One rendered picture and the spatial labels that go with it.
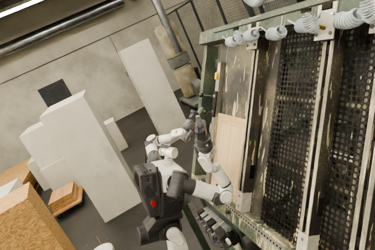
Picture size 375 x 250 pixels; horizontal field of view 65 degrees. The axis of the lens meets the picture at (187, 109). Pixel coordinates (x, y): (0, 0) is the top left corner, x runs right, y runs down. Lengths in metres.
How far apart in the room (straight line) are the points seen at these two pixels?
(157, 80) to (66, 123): 2.19
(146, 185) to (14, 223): 1.73
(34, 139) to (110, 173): 2.14
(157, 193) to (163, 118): 4.06
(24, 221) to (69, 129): 1.39
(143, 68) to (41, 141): 2.30
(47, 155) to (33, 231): 2.97
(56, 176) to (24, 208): 3.04
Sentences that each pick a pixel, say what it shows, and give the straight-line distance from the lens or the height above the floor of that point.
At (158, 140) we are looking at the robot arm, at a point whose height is 1.36.
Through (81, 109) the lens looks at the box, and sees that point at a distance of 4.08.
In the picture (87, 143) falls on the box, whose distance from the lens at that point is 4.18.
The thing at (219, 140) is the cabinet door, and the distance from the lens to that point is 2.22.
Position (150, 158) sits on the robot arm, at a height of 1.35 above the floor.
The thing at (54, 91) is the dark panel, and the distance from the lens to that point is 10.00.
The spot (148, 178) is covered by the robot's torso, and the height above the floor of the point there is 1.37.
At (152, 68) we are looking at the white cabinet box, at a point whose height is 1.52.
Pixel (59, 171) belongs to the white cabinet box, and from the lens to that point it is 6.14.
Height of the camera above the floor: 2.11
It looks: 16 degrees down
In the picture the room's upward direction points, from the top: 25 degrees counter-clockwise
